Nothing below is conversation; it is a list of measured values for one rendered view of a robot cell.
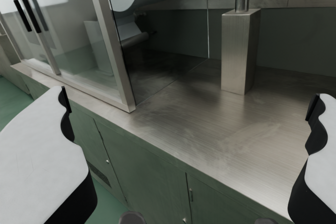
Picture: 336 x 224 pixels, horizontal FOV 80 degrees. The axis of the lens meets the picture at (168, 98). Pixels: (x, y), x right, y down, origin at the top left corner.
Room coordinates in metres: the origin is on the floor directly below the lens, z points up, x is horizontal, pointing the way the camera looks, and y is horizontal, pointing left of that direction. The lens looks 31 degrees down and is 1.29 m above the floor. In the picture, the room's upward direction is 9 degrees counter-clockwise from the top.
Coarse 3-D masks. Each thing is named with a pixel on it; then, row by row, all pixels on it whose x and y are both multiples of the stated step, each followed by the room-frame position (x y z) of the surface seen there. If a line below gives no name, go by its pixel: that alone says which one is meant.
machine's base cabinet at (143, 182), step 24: (72, 120) 0.93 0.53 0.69; (96, 120) 0.71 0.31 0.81; (96, 144) 0.78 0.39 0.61; (120, 144) 0.61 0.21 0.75; (96, 168) 0.90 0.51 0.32; (120, 168) 0.66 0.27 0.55; (144, 168) 0.52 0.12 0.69; (168, 168) 0.43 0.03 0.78; (120, 192) 0.74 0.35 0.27; (144, 192) 0.56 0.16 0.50; (168, 192) 0.44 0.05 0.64; (192, 192) 0.37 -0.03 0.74; (216, 192) 0.31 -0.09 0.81; (144, 216) 0.61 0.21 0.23; (168, 216) 0.47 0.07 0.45; (192, 216) 0.38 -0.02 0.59; (216, 216) 0.31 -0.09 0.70; (240, 216) 0.26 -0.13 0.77
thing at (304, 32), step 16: (208, 16) 0.99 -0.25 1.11; (272, 16) 0.79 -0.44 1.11; (288, 16) 0.76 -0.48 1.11; (304, 16) 0.72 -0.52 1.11; (320, 16) 0.69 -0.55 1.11; (208, 32) 0.99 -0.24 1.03; (272, 32) 0.79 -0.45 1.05; (288, 32) 0.75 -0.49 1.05; (304, 32) 0.71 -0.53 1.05; (320, 32) 0.68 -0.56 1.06; (272, 48) 0.78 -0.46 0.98; (288, 48) 0.74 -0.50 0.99; (304, 48) 0.71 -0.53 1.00; (320, 48) 0.67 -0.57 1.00; (256, 64) 0.82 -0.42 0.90; (272, 64) 0.78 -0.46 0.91; (288, 64) 0.74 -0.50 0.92; (304, 64) 0.70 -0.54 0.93; (320, 64) 0.66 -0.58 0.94
